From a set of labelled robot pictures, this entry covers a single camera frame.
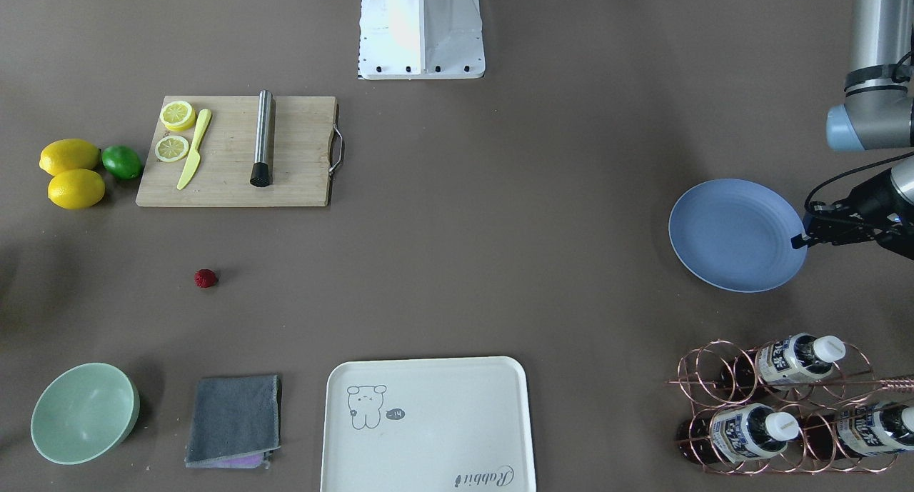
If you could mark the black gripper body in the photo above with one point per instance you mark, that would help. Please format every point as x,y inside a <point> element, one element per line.
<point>870,198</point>

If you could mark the red strawberry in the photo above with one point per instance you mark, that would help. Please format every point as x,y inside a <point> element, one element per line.
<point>205,278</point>

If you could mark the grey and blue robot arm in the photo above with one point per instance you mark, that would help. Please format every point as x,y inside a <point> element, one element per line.
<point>877,114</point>

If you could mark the blue round plate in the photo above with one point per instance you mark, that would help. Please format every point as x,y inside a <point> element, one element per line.
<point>736,235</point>

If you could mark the dark drink bottle white cap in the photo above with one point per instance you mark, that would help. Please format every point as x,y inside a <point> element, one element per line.
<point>793,361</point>

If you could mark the cream rectangular tray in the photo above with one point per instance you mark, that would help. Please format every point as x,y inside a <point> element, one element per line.
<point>429,424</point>

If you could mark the wooden cutting board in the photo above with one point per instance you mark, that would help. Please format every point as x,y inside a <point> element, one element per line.
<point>303,157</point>

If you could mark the steel muddler with black tip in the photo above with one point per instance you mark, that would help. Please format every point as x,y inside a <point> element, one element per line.
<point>261,173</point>

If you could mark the grey folded cloth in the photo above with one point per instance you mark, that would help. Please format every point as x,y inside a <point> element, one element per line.
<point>235,422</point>

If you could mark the yellow plastic knife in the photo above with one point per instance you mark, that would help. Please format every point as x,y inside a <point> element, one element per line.
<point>193,158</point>

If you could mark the lemon slice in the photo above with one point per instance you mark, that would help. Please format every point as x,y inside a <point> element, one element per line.
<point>171,148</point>
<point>177,116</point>

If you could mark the green lime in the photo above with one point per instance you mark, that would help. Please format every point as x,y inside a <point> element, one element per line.
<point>122,162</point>

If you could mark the whole yellow lemon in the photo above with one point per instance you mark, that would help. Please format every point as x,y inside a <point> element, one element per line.
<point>76,189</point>
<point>68,154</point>

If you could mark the mint green bowl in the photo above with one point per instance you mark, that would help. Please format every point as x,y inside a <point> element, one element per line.
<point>84,413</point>

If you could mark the copper wire bottle rack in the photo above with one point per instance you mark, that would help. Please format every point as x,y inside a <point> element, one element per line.
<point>706,376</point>

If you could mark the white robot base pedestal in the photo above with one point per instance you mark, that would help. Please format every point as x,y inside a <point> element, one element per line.
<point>420,40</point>

